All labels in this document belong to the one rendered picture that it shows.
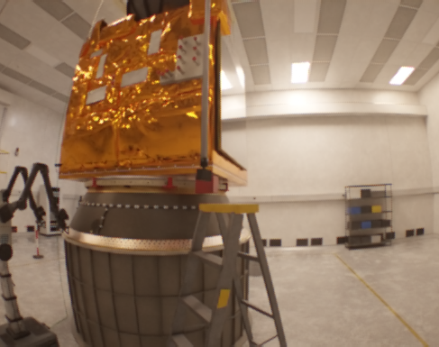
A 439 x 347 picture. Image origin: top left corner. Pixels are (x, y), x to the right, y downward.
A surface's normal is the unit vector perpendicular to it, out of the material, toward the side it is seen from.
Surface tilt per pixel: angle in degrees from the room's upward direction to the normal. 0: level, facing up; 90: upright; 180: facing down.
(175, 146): 91
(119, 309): 90
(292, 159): 90
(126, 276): 90
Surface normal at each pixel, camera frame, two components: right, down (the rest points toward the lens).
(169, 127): -0.27, -0.14
